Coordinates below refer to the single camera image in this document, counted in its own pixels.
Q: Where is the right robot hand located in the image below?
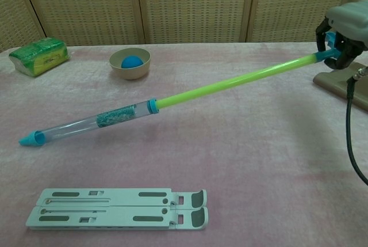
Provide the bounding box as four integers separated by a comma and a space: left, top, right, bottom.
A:
315, 0, 368, 71

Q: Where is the blue ball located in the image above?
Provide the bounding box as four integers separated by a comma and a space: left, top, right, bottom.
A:
121, 55, 144, 70

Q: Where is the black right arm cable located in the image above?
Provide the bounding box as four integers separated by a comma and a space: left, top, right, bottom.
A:
346, 67, 368, 186

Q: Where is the brown folded cloth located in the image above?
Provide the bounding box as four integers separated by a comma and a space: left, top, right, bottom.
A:
312, 62, 368, 112

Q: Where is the green tissue pack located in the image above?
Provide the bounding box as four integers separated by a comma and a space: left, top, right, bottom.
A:
8, 37, 71, 78

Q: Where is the pink tablecloth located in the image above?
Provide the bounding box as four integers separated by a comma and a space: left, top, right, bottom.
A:
0, 41, 368, 247

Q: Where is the beige bowl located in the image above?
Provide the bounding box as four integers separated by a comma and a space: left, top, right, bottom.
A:
109, 47, 152, 81

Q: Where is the white folded laptop stand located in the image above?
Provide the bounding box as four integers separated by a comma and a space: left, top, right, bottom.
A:
25, 188, 208, 230

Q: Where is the large toy syringe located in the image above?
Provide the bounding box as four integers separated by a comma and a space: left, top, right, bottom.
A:
18, 31, 343, 147

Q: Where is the woven folding screen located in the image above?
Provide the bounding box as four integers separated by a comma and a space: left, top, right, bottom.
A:
0, 0, 368, 54

